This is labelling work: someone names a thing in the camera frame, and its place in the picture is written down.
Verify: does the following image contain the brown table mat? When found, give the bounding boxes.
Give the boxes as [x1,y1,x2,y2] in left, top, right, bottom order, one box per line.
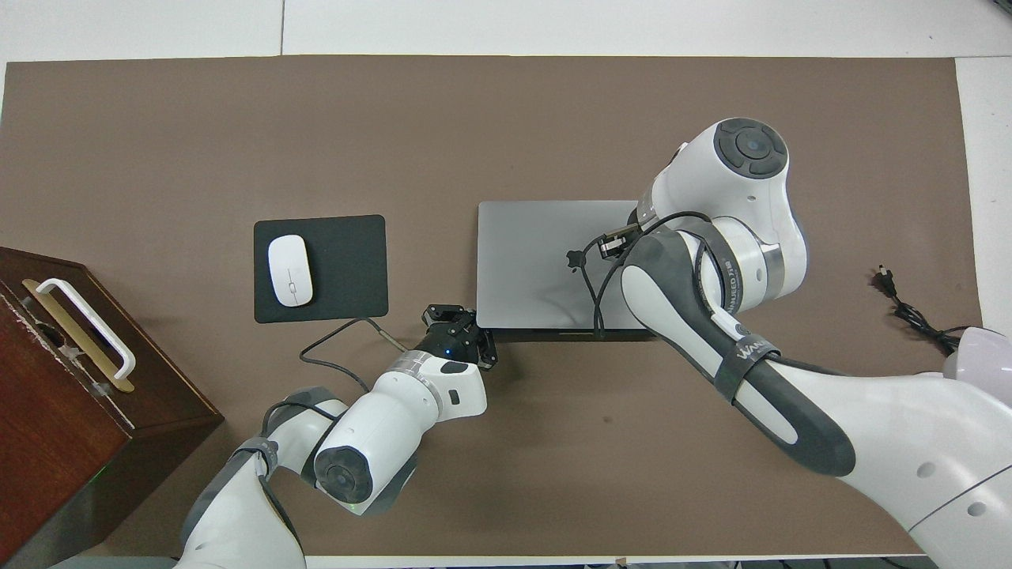
[0,55,985,558]

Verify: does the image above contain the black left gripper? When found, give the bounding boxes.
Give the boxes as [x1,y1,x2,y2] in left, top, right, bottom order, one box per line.
[413,303,498,371]

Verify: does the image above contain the black lamp power cable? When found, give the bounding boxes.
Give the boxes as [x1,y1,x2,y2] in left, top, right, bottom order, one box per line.
[874,265,964,354]

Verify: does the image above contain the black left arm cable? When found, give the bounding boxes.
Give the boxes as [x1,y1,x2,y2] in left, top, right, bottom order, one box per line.
[261,318,413,507]

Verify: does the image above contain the white desk lamp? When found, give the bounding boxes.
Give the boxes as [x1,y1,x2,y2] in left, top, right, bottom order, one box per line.
[942,326,1012,379]

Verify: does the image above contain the dark wooden box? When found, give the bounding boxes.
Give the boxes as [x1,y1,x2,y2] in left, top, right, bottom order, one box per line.
[0,247,225,569]

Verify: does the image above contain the grey aluminium laptop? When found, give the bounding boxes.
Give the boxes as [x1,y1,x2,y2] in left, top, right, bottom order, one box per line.
[476,200,657,342]

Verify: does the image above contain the brass handle plate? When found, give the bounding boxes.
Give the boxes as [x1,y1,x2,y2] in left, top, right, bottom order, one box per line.
[21,278,135,394]

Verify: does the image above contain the white box handle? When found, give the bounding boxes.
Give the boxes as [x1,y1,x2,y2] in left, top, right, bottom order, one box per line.
[36,278,137,382]

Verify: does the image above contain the white computer mouse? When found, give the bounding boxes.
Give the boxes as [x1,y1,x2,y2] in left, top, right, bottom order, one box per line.
[267,235,314,308]

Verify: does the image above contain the black mouse pad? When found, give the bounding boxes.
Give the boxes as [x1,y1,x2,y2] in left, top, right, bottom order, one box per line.
[253,214,389,324]

